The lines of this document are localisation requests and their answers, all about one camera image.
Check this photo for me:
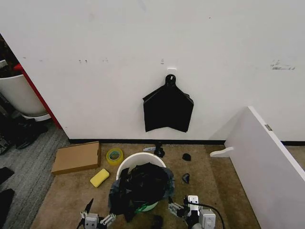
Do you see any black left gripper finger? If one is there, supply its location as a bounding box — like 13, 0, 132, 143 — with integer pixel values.
76, 198, 94, 229
99, 213, 117, 226

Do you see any black garbage bag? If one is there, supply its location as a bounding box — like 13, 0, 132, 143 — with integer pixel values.
142, 74, 194, 133
108, 162, 175, 223

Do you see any white round trash bin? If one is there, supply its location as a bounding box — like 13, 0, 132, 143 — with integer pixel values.
116, 152, 167, 212

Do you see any black garbage bag on hook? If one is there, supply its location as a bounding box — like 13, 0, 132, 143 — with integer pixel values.
142, 74, 194, 133

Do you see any yellow sponge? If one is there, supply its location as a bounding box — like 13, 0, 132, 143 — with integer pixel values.
90, 168, 111, 188

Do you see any flat brown cardboard box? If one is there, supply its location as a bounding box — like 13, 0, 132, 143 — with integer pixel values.
51, 141, 102, 176

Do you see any yellow tape roll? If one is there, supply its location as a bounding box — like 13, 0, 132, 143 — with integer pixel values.
106, 147, 125, 166

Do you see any black cloth piece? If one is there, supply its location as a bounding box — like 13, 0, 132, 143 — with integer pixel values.
0, 188, 15, 225

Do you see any white door panel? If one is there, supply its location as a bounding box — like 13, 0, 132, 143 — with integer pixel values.
224, 105, 305, 229

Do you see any black flat mat piece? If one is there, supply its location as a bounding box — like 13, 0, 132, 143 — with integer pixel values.
0, 167, 15, 186

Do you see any black bags pile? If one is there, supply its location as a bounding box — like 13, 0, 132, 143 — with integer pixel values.
13, 118, 49, 150

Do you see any white round tub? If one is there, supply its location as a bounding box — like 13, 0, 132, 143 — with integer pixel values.
0, 74, 52, 121

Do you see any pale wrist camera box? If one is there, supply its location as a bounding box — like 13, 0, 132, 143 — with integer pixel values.
187, 195, 199, 212
84, 213, 99, 229

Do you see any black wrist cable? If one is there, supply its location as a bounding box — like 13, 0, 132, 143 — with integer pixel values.
189, 202, 225, 229

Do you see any white door handle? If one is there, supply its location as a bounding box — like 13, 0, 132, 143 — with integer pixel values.
209, 146, 235, 158

